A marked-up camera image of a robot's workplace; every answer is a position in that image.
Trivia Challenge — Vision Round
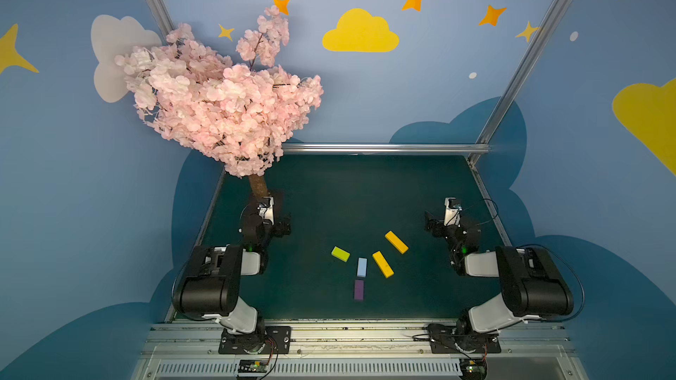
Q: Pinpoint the yellow block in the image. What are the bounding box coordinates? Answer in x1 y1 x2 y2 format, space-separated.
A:
373 251 394 279
385 231 408 254

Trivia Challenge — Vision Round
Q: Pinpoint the lime green block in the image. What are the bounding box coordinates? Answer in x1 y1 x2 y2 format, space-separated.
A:
331 246 350 262

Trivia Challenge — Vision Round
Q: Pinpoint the light blue block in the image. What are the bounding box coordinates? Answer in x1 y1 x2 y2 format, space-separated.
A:
357 258 368 278

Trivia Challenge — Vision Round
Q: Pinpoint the purple block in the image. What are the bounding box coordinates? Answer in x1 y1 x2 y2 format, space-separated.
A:
354 279 364 302

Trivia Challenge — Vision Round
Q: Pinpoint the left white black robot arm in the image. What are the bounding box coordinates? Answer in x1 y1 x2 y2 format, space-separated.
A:
173 205 292 355

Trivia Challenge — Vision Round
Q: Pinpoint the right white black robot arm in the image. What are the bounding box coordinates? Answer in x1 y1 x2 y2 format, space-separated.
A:
424 209 574 355

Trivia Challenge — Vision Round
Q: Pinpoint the pink cherry blossom tree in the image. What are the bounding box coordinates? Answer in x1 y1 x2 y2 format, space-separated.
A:
114 5 323 198

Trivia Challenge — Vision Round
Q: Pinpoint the left green circuit board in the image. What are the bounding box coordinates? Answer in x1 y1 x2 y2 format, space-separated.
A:
238 360 268 375

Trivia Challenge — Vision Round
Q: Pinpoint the green circuit board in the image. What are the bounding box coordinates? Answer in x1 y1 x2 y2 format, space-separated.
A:
238 360 268 375
459 359 487 380

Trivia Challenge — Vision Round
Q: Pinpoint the right green circuit board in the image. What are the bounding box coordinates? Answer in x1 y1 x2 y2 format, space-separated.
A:
459 359 487 380

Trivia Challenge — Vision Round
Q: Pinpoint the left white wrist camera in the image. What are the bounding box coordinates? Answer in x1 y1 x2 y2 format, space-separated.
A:
258 196 275 224

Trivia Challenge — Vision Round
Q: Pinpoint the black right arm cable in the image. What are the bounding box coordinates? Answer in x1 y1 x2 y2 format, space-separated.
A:
517 243 586 323

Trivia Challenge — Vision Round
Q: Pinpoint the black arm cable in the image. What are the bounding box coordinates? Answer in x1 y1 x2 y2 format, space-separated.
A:
517 243 586 323
171 260 212 323

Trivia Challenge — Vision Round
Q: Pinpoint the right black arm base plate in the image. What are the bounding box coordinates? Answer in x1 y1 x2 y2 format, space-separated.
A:
426 323 502 355

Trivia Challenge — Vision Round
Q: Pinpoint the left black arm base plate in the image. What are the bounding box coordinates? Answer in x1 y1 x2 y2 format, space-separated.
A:
218 325 292 355

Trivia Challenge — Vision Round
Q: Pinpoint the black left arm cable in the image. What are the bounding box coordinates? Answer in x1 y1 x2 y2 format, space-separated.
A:
171 260 212 323

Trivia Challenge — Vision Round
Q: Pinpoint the aluminium rail front frame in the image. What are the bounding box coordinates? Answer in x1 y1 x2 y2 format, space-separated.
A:
132 319 587 379

